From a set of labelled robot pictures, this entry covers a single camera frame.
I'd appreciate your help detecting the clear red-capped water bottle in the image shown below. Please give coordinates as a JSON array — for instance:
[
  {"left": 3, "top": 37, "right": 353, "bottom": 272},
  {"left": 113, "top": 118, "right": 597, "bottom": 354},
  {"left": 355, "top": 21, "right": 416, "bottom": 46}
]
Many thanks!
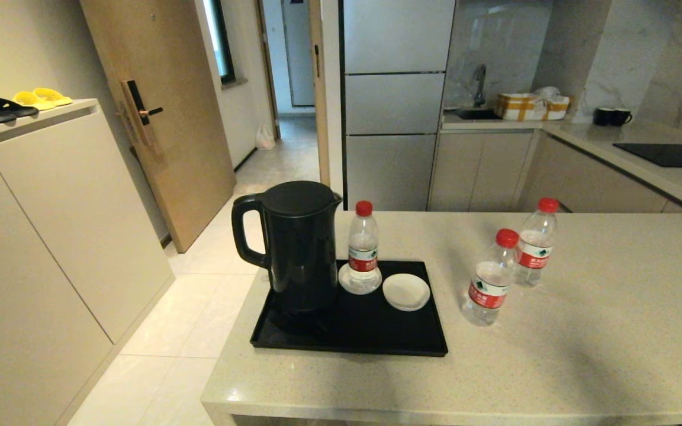
[
  {"left": 348, "top": 201, "right": 380, "bottom": 292},
  {"left": 461, "top": 228, "right": 520, "bottom": 327},
  {"left": 513, "top": 198, "right": 560, "bottom": 289}
]

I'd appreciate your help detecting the black electric kettle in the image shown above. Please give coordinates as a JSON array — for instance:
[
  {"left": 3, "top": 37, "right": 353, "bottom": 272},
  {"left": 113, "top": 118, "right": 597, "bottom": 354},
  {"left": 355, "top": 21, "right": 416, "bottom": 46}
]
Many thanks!
[{"left": 231, "top": 180, "right": 343, "bottom": 314}]

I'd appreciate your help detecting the white round saucer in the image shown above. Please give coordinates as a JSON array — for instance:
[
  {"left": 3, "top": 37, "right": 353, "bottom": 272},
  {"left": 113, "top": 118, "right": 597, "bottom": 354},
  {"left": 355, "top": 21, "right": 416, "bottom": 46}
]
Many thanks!
[
  {"left": 382, "top": 273, "right": 432, "bottom": 312},
  {"left": 339, "top": 264, "right": 384, "bottom": 296}
]

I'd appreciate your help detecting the black rectangular serving tray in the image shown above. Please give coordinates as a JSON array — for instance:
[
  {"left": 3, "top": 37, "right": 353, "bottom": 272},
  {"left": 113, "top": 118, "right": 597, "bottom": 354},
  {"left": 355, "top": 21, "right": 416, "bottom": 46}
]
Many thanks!
[{"left": 250, "top": 259, "right": 449, "bottom": 357}]

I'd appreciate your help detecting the silver refrigerator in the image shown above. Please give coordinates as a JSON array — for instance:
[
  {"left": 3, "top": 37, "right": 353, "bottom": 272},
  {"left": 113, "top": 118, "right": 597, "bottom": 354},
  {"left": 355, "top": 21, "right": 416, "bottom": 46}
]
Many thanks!
[{"left": 341, "top": 0, "right": 456, "bottom": 212}]

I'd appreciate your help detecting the beige kitchen base cabinet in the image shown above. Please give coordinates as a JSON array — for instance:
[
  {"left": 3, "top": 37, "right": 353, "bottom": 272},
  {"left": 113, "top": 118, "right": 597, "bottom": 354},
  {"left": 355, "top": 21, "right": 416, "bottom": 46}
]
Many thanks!
[{"left": 427, "top": 129, "right": 682, "bottom": 214}]

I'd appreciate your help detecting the white hallway door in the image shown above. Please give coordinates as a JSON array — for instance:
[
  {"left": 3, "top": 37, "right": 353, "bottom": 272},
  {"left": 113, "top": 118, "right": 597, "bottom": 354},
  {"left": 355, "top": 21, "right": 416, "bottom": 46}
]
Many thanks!
[{"left": 282, "top": 0, "right": 317, "bottom": 107}]

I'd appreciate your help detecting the dark kitchen sink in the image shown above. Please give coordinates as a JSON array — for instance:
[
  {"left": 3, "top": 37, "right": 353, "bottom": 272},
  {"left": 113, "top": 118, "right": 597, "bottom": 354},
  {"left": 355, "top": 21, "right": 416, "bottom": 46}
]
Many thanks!
[{"left": 455, "top": 106, "right": 503, "bottom": 120}]

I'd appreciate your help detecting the chrome kitchen faucet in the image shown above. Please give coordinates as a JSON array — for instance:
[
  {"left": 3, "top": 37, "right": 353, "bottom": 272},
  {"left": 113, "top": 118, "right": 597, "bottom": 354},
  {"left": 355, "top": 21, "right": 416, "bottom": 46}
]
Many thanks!
[{"left": 472, "top": 64, "right": 488, "bottom": 108}]

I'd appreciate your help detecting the large yellow plaid storage box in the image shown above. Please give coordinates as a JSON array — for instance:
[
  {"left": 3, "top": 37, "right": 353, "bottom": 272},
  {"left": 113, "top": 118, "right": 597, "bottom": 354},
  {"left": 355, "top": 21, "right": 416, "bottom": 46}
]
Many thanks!
[{"left": 495, "top": 92, "right": 549, "bottom": 121}]

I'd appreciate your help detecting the dark framed window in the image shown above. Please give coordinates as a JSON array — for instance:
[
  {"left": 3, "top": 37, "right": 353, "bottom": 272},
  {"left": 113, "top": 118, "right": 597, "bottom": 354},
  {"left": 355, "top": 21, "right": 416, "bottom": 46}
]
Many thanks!
[{"left": 204, "top": 0, "right": 236, "bottom": 85}]

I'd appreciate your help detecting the wooden entrance door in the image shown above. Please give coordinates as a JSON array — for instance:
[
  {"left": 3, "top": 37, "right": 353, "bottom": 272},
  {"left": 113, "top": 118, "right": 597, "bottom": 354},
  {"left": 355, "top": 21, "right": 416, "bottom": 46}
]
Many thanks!
[{"left": 79, "top": 0, "right": 236, "bottom": 254}]

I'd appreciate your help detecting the small yellow plaid storage box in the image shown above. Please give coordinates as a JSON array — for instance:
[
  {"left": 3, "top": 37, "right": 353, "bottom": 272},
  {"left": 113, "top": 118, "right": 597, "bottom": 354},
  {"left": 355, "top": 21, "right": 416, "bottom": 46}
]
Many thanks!
[{"left": 545, "top": 95, "right": 571, "bottom": 121}]

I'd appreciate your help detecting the beige shoe cabinet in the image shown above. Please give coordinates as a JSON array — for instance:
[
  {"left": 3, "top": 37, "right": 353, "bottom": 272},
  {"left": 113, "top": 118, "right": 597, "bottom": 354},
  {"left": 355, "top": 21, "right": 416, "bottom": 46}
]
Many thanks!
[{"left": 0, "top": 98, "right": 176, "bottom": 426}]

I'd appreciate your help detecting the yellow slipper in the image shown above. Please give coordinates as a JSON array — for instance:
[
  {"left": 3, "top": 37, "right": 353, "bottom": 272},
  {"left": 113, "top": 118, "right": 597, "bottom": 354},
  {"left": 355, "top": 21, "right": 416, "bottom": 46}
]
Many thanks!
[
  {"left": 33, "top": 88, "right": 73, "bottom": 107},
  {"left": 12, "top": 91, "right": 57, "bottom": 111}
]

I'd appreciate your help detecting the black induction cooktop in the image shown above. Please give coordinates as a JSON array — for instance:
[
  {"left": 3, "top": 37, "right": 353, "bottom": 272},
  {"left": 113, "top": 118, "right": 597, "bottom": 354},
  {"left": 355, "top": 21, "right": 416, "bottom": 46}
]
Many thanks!
[{"left": 612, "top": 143, "right": 682, "bottom": 169}]

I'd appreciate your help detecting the wooden door frame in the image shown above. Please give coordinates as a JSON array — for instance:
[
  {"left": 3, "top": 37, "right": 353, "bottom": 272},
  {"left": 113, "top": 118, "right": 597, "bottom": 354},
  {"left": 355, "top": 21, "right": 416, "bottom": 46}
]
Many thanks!
[{"left": 308, "top": 0, "right": 331, "bottom": 187}]

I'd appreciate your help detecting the black door lock handle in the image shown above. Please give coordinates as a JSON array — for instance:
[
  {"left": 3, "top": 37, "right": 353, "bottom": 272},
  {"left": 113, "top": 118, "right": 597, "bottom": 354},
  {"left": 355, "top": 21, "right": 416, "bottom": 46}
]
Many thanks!
[{"left": 120, "top": 79, "right": 164, "bottom": 149}]

